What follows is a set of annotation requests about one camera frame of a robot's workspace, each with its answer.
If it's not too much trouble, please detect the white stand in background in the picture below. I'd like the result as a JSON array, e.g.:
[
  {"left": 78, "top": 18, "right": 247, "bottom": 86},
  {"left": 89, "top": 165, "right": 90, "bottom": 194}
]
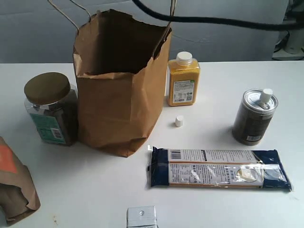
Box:
[{"left": 272, "top": 0, "right": 304, "bottom": 61}]

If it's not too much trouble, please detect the clear jar with gold lid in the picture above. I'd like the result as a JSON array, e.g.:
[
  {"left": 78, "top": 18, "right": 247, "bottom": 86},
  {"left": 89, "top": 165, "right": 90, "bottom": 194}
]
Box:
[{"left": 24, "top": 72, "right": 78, "bottom": 146}]

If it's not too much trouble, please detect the blue noodle package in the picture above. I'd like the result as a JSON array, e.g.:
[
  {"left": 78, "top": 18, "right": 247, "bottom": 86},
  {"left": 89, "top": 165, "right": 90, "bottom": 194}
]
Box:
[{"left": 147, "top": 146, "right": 292, "bottom": 191}]

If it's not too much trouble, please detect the silver metal bracket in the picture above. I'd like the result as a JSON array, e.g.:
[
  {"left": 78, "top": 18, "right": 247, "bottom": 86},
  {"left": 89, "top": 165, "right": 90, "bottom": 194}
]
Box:
[{"left": 126, "top": 206, "right": 158, "bottom": 228}]

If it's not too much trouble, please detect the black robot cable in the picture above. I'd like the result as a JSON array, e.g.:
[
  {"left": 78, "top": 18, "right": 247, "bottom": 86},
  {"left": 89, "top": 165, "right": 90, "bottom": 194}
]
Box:
[{"left": 132, "top": 0, "right": 304, "bottom": 32}]

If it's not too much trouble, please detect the yellow bottle with white cap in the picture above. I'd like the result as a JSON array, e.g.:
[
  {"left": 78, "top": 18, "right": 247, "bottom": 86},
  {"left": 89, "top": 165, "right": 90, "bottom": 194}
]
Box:
[{"left": 168, "top": 51, "right": 200, "bottom": 106}]

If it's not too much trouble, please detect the dark tin can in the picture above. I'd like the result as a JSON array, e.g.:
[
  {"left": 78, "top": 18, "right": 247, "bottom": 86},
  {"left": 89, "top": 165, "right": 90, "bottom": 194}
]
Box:
[{"left": 232, "top": 89, "right": 278, "bottom": 146}]

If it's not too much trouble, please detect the brown kraft snack pouch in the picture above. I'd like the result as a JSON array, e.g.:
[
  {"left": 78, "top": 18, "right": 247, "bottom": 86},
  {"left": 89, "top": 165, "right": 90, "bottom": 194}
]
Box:
[{"left": 0, "top": 138, "right": 40, "bottom": 226}]

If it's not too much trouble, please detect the large brown paper bag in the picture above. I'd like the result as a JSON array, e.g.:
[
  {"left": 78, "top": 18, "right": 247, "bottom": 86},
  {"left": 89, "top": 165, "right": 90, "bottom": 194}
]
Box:
[{"left": 73, "top": 9, "right": 171, "bottom": 157}]

